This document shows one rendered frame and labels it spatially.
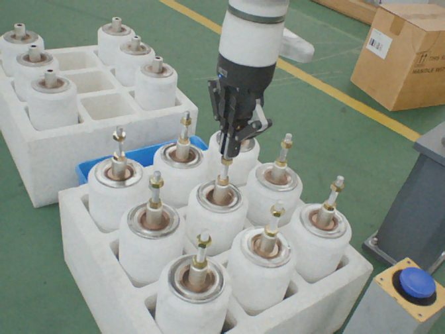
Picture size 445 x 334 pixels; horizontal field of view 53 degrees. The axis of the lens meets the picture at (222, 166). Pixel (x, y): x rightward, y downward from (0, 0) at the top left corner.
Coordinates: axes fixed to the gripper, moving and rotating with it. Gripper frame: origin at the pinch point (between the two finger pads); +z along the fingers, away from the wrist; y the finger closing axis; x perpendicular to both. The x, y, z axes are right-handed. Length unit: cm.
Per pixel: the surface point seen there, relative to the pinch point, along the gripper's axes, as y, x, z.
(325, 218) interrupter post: 12.0, 11.6, 8.6
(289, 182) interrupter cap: 1.7, 13.1, 10.0
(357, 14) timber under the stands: -115, 163, 32
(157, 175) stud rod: 1.0, -11.8, 1.6
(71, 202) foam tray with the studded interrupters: -14.7, -19.1, 17.4
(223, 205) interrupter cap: 2.1, -0.5, 10.0
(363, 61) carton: -58, 103, 25
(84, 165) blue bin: -31.6, -11.5, 24.0
